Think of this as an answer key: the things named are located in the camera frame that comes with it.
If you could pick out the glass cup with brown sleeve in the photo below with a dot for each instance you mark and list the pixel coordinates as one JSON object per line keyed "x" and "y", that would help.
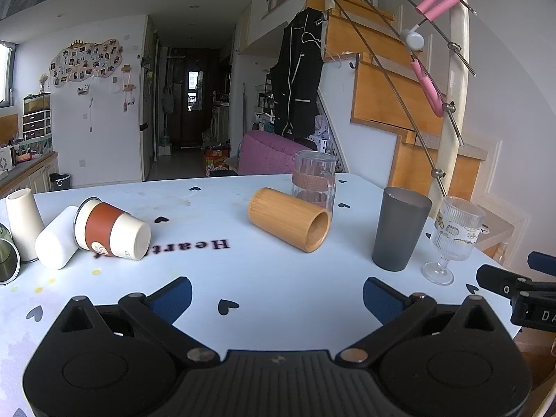
{"x": 313, "y": 178}

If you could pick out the white cup with brown sleeve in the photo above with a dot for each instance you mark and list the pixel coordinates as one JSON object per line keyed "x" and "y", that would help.
{"x": 110, "y": 230}

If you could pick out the dark door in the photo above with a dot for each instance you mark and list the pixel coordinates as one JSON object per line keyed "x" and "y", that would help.
{"x": 191, "y": 95}

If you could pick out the white round device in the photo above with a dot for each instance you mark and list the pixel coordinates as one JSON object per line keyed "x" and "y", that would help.
{"x": 414, "y": 39}

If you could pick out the drawer unit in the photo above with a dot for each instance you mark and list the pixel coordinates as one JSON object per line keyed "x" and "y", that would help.
{"x": 36, "y": 124}

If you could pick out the hanging tote bag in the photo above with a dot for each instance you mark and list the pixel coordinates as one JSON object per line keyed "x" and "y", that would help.
{"x": 168, "y": 100}

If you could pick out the metal cup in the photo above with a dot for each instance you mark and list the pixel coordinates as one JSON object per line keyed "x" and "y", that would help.
{"x": 6, "y": 256}

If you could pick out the bamboo cup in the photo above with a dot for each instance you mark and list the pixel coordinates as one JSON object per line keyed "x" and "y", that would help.
{"x": 284, "y": 219}

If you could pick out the colourful cardboard box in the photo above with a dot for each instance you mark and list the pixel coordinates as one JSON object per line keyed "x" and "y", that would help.
{"x": 217, "y": 160}

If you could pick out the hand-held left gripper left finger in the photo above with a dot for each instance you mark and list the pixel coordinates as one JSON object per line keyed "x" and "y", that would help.
{"x": 171, "y": 299}

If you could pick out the photo collage board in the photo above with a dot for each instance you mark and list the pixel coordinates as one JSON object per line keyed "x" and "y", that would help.
{"x": 84, "y": 63}

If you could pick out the cream tall cup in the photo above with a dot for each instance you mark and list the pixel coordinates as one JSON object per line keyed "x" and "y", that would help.
{"x": 24, "y": 221}

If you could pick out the white ceramic cup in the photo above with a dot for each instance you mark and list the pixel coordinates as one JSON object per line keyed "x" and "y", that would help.
{"x": 56, "y": 243}

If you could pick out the black waste bin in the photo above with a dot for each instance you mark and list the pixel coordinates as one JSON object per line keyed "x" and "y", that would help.
{"x": 61, "y": 181}

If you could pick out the ribbed glass goblet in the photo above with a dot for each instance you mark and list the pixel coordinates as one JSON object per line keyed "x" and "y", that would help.
{"x": 458, "y": 230}

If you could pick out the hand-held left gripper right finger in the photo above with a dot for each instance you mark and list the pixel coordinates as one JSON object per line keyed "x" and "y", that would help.
{"x": 382, "y": 302}

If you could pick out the black jacket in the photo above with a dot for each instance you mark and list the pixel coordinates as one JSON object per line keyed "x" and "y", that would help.
{"x": 297, "y": 78}

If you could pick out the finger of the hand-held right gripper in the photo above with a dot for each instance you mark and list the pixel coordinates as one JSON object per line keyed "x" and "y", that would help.
{"x": 497, "y": 279}
{"x": 543, "y": 263}

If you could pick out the pink armchair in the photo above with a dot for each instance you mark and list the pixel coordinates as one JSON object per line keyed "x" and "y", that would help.
{"x": 267, "y": 154}

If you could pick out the glass tank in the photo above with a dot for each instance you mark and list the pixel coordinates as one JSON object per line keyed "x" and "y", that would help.
{"x": 37, "y": 103}

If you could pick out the wooden staircase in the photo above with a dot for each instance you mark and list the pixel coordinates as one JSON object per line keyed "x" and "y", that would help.
{"x": 382, "y": 82}

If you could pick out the white stair post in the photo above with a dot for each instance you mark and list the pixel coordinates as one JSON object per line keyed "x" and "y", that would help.
{"x": 455, "y": 95}

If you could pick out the kitchen counter cabinet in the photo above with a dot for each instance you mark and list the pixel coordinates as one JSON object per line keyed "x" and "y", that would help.
{"x": 30, "y": 173}

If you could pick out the beige side table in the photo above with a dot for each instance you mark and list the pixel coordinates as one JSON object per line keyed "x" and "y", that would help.
{"x": 499, "y": 226}

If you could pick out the grey translucent cup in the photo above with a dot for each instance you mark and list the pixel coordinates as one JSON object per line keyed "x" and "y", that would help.
{"x": 399, "y": 230}

